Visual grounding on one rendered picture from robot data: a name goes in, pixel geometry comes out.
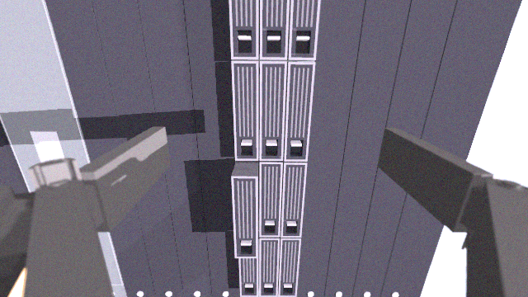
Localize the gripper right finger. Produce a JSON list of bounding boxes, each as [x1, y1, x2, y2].
[[377, 128, 528, 297]]

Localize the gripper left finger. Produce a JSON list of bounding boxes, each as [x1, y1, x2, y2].
[[0, 126, 171, 297]]

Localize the black drive blank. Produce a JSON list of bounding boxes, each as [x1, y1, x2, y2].
[[260, 0, 290, 60], [287, 0, 321, 60]]

